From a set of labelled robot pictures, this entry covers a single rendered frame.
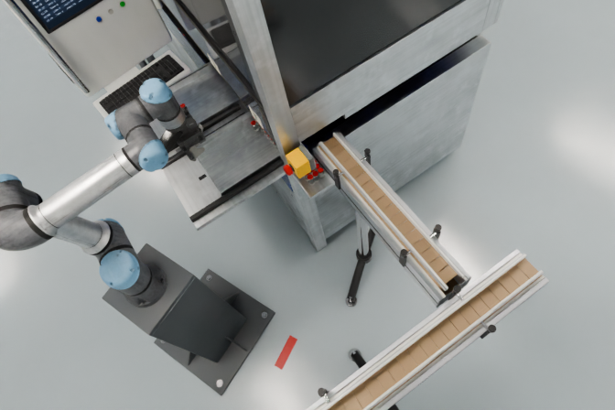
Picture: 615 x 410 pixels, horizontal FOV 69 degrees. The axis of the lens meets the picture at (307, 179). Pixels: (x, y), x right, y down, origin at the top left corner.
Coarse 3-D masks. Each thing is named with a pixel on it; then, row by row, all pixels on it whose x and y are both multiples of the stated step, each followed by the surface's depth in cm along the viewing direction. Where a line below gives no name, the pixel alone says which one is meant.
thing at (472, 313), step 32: (512, 256) 136; (480, 288) 130; (512, 288) 132; (448, 320) 130; (480, 320) 126; (384, 352) 128; (416, 352) 128; (448, 352) 126; (352, 384) 122; (384, 384) 125; (416, 384) 123
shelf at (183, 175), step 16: (208, 64) 201; (240, 112) 185; (160, 128) 187; (176, 176) 174; (192, 176) 173; (208, 176) 172; (272, 176) 168; (176, 192) 171; (192, 192) 170; (208, 192) 169; (240, 192) 167; (256, 192) 168; (192, 208) 166; (224, 208) 164
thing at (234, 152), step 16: (224, 128) 179; (240, 128) 181; (208, 144) 179; (224, 144) 178; (240, 144) 177; (256, 144) 176; (272, 144) 175; (208, 160) 176; (224, 160) 174; (240, 160) 173; (256, 160) 172; (272, 160) 168; (224, 176) 171; (240, 176) 170; (224, 192) 165
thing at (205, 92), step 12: (204, 72) 198; (216, 72) 198; (180, 84) 195; (192, 84) 196; (204, 84) 195; (216, 84) 194; (228, 84) 193; (180, 96) 194; (192, 96) 193; (204, 96) 192; (216, 96) 191; (228, 96) 190; (192, 108) 190; (204, 108) 189; (216, 108) 188; (228, 108) 185; (204, 120) 182
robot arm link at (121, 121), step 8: (128, 104) 121; (136, 104) 121; (120, 112) 120; (128, 112) 120; (136, 112) 120; (144, 112) 121; (104, 120) 120; (112, 120) 119; (120, 120) 119; (128, 120) 118; (136, 120) 118; (144, 120) 120; (152, 120) 124; (112, 128) 119; (120, 128) 119; (128, 128) 117; (120, 136) 121
